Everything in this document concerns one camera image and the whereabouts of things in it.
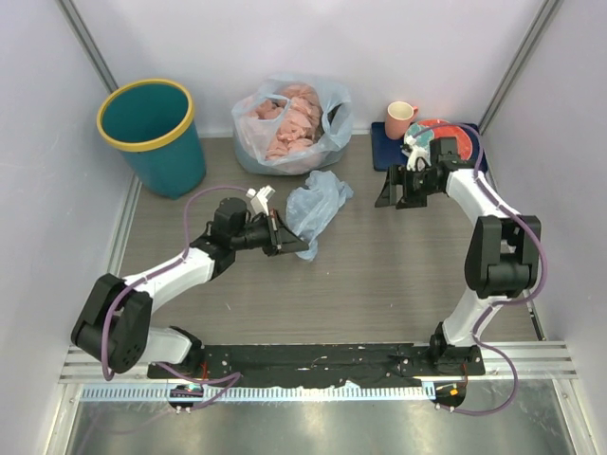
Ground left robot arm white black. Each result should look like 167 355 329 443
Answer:
71 195 308 379

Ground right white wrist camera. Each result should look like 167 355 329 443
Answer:
402 136 431 172

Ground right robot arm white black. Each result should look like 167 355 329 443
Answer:
376 137 542 374

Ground red blue floral plate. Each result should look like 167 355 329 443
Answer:
405 118 473 162

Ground aluminium frame rail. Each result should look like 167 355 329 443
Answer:
59 341 578 384

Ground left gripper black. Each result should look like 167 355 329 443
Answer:
231 209 308 257

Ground dark blue tray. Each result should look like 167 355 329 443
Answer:
371 121 479 172

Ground pink ceramic mug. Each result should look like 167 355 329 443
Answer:
384 101 418 140

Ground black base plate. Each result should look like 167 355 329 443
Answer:
174 343 486 389

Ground plastic bag with pink trash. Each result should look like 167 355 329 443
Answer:
231 73 354 176

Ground teal trash bin yellow rim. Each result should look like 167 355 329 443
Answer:
96 79 206 199

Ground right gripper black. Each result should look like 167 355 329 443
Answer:
375 164 440 209

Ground white slotted cable duct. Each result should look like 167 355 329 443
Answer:
80 382 435 406

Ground light blue plastic bag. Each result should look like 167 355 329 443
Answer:
285 171 354 262

